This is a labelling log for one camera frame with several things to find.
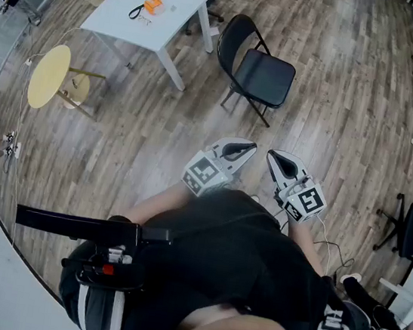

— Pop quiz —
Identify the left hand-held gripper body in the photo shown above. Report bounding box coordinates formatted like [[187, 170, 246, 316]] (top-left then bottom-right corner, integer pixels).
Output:
[[179, 143, 241, 203]]

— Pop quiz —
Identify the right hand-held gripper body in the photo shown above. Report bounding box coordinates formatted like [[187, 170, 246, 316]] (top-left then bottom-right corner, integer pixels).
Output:
[[270, 169, 332, 228]]

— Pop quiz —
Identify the black folding chair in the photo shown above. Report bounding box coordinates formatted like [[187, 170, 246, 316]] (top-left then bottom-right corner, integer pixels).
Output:
[[207, 11, 304, 131]]

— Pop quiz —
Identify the person's left forearm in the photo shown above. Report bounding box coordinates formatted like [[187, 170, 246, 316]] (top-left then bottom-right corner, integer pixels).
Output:
[[122, 175, 194, 232]]

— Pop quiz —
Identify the person's right forearm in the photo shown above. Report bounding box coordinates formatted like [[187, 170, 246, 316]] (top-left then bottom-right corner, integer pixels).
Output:
[[282, 217, 333, 278]]

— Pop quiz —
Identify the person's torso in black shirt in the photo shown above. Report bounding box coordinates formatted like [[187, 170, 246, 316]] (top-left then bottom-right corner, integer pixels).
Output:
[[52, 167, 344, 330]]

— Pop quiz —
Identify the white square table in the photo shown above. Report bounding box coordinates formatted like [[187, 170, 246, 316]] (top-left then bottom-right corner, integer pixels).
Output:
[[72, 0, 221, 96]]

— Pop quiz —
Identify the orange device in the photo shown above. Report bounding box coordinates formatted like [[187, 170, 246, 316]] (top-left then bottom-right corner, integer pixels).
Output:
[[143, 0, 167, 17]]

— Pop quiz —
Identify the round yellow side table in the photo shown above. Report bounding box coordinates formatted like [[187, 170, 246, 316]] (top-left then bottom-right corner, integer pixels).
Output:
[[24, 39, 111, 122]]

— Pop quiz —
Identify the thin white gripper cable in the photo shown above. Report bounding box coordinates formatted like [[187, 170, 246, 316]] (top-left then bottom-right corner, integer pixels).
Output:
[[306, 212, 338, 276]]

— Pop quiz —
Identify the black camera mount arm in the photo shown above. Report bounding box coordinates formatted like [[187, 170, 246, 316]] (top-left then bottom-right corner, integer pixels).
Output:
[[7, 203, 176, 299]]

